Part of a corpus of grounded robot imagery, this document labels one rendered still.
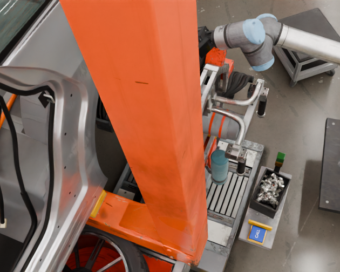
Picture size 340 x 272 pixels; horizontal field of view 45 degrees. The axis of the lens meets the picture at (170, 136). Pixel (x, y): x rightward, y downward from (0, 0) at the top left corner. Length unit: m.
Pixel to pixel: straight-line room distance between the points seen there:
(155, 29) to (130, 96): 0.21
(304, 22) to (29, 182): 2.18
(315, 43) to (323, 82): 1.55
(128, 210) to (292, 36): 1.06
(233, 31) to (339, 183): 1.30
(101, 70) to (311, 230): 2.14
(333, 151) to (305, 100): 0.65
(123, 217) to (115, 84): 1.27
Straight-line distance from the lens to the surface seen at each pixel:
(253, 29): 1.49
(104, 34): 0.66
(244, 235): 2.17
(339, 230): 2.75
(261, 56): 1.57
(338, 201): 2.48
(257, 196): 2.13
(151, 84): 0.71
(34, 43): 1.28
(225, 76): 2.06
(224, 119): 1.90
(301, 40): 1.70
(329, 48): 1.73
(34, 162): 1.84
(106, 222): 2.01
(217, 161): 1.99
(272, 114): 3.03
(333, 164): 2.57
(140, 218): 1.88
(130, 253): 2.12
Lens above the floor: 2.53
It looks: 60 degrees down
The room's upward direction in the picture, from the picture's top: 11 degrees counter-clockwise
